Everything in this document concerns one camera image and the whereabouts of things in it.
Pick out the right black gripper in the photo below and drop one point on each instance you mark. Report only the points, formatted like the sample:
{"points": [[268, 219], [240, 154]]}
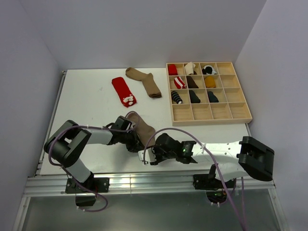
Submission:
{"points": [[158, 160]]}

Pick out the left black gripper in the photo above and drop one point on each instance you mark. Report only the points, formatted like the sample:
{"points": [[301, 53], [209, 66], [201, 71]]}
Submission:
{"points": [[136, 145]]}

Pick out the brown sock with striped cuff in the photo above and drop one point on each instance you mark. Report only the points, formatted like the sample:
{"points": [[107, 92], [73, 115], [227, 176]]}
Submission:
{"points": [[143, 130]]}

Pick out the navy blue patterned sock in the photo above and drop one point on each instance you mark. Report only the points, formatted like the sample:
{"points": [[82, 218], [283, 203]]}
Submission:
{"points": [[212, 98]]}

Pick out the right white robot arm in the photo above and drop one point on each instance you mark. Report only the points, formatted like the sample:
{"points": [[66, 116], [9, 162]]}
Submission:
{"points": [[229, 161]]}

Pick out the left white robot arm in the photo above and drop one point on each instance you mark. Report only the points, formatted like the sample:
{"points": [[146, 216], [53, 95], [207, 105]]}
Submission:
{"points": [[68, 142]]}

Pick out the red sock with white pattern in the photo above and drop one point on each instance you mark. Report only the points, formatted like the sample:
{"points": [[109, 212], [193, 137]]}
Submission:
{"points": [[126, 97]]}

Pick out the rolled black striped sock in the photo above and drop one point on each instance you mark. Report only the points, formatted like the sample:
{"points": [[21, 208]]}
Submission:
{"points": [[176, 97]]}

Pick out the tan sock at back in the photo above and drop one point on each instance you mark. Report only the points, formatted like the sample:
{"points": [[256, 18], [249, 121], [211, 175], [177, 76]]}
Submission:
{"points": [[147, 80]]}

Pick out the wooden compartment tray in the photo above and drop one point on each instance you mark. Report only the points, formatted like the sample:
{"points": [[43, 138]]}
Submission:
{"points": [[205, 93]]}

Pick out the rolled red white striped sock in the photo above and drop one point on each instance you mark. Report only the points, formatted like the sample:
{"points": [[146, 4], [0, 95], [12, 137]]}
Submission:
{"points": [[179, 83]]}

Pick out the rolled dark brown sock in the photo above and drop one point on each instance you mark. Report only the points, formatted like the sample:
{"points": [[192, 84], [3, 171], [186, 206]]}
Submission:
{"points": [[191, 83]]}

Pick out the rolled mustard yellow sock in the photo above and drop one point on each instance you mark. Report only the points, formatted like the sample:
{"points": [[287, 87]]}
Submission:
{"points": [[210, 82]]}

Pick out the rolled cream sock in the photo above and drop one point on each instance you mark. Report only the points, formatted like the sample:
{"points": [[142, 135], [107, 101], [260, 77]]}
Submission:
{"points": [[189, 68]]}

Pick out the rolled black white sock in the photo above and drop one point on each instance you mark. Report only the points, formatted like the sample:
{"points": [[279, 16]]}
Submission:
{"points": [[209, 70]]}

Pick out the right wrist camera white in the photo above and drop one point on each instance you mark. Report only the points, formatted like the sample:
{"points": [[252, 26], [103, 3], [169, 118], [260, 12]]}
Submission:
{"points": [[147, 157]]}

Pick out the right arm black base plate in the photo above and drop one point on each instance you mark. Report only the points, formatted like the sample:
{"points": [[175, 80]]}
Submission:
{"points": [[208, 182]]}

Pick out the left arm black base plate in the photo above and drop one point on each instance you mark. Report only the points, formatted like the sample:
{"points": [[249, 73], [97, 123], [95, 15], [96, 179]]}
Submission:
{"points": [[93, 186]]}

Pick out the aluminium mounting rail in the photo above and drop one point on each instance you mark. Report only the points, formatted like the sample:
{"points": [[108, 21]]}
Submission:
{"points": [[135, 183]]}

